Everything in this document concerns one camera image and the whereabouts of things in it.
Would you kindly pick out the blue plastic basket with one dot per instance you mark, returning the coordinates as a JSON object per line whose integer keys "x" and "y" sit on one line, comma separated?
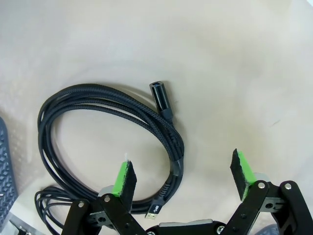
{"x": 5, "y": 159}

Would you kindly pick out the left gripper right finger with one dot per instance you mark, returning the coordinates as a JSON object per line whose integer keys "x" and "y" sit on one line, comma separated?
{"x": 244, "y": 176}

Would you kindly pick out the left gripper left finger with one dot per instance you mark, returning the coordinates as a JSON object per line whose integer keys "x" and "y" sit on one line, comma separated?
{"x": 122, "y": 181}

